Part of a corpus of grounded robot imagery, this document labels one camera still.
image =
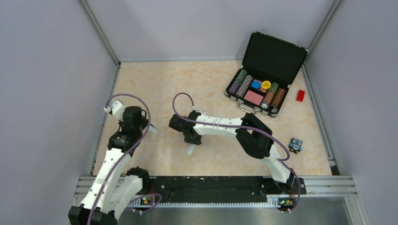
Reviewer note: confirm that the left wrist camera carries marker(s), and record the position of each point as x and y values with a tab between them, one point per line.
116	109

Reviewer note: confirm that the black poker chip case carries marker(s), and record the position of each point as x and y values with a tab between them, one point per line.
268	58

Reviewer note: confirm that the blue round chip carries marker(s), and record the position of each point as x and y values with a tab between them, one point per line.
256	84

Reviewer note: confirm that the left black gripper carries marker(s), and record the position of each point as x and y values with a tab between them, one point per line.
145	122

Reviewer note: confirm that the red toy brick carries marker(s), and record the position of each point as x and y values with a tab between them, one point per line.
300	95

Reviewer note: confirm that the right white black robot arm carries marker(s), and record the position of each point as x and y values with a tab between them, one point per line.
252	134

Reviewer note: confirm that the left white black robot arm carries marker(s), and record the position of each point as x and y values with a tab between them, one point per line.
108	197

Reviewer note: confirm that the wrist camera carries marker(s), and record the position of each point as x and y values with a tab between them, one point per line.
116	109
194	108

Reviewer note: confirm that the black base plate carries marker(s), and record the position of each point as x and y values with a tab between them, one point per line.
219	189

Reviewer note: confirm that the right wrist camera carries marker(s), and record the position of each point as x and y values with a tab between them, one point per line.
194	108

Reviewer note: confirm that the white battery cover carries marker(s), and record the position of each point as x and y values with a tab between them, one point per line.
190	149

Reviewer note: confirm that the pink card deck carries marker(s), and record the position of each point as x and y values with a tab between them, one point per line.
253	97

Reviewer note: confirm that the brown orange chip stack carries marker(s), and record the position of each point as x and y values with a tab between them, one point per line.
276	102

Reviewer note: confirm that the white remote control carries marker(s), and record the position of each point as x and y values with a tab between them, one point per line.
152	128

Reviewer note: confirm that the yellow big blind chip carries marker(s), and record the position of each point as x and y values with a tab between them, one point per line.
266	85

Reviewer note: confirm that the green red chip stack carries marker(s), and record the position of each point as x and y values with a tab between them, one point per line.
269	95

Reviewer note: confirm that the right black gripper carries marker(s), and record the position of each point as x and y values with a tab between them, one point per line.
190	140

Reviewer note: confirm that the purple green chip stack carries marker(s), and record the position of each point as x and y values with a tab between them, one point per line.
238	81

